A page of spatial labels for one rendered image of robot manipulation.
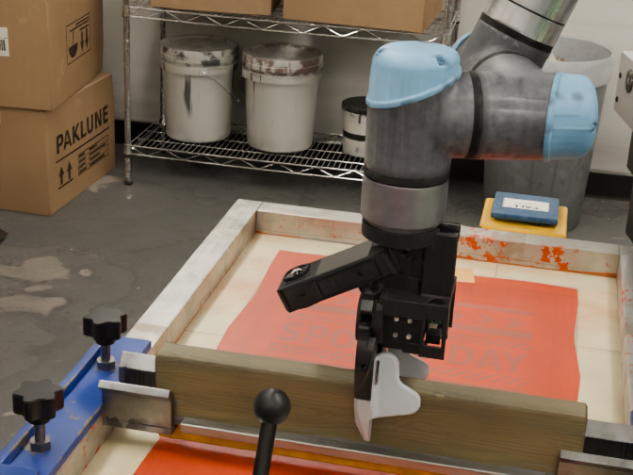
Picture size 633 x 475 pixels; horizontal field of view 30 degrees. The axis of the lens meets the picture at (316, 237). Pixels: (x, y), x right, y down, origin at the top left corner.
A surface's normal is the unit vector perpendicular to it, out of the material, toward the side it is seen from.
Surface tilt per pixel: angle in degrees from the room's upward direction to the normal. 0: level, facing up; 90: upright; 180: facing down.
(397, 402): 82
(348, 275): 91
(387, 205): 90
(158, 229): 0
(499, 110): 68
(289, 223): 90
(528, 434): 90
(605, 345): 0
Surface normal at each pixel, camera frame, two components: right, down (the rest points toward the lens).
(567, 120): 0.14, 0.17
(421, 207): 0.29, 0.37
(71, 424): 0.05, -0.93
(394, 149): -0.39, 0.33
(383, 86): -0.70, 0.19
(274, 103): -0.14, 0.42
